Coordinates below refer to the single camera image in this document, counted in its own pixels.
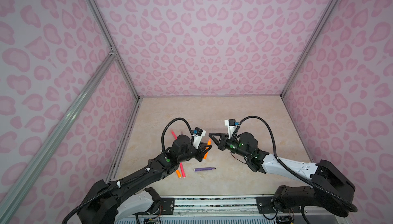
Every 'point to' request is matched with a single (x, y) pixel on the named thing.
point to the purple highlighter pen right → (199, 169)
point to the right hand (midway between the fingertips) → (209, 136)
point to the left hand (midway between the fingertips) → (211, 143)
